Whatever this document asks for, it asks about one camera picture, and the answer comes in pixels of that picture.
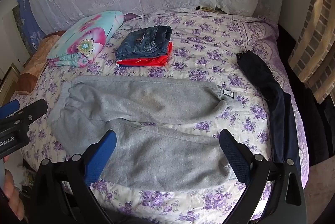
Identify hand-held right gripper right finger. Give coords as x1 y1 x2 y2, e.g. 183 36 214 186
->
219 129 307 224

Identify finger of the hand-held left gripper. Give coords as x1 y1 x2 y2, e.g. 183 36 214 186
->
12 99 48 128
0 100 20 117

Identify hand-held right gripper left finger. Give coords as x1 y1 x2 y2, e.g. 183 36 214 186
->
31 130 117 224

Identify grey sweatpants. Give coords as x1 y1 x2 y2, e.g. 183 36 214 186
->
50 75 239 192

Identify dark navy pants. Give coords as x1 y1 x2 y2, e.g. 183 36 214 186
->
236 50 299 165

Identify person's left hand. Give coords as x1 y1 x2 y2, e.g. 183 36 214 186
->
0 155 26 221

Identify brown cushion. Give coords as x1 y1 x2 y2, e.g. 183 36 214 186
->
16 30 67 95

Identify folded floral blanket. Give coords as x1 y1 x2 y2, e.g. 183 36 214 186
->
47 11 124 68

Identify blue plastic bag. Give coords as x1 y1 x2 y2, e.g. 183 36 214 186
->
16 0 46 55

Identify purple floral bedspread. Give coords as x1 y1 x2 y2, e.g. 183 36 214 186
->
13 8 308 224

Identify folded red garment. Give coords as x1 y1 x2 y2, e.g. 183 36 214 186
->
117 41 174 67

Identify folded blue jeans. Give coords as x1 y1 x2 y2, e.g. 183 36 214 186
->
115 26 172 60

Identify brick pattern curtain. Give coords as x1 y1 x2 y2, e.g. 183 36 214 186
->
288 0 335 104

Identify small dark object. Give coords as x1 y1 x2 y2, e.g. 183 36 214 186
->
195 6 221 13

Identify picture frame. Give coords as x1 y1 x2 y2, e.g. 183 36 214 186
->
0 63 21 107

